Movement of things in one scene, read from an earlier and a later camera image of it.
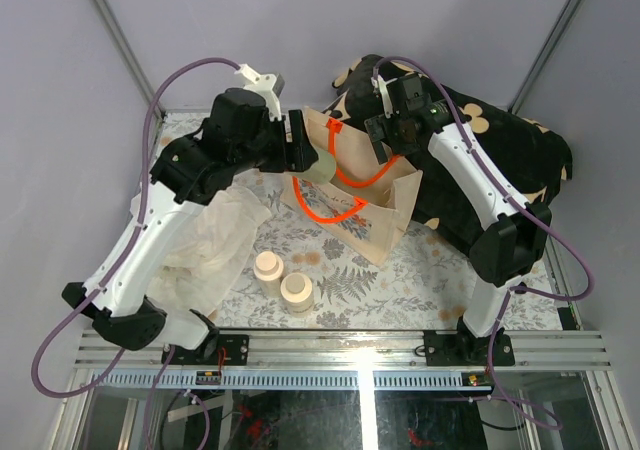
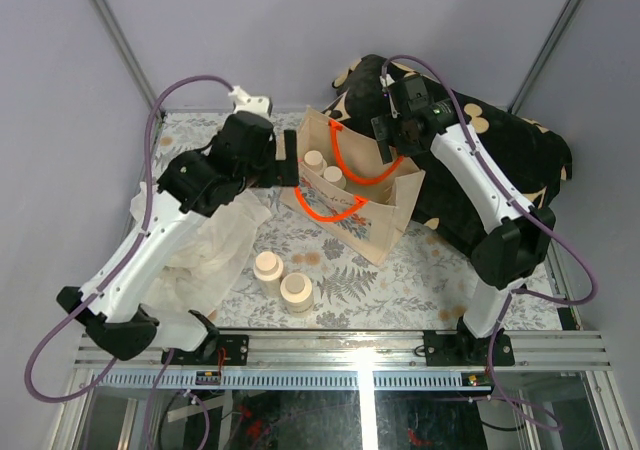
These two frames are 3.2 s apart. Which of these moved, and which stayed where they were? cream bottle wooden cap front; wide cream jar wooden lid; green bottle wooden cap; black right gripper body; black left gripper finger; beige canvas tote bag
Moved: green bottle wooden cap; black left gripper finger
Stayed: cream bottle wooden cap front; wide cream jar wooden lid; black right gripper body; beige canvas tote bag
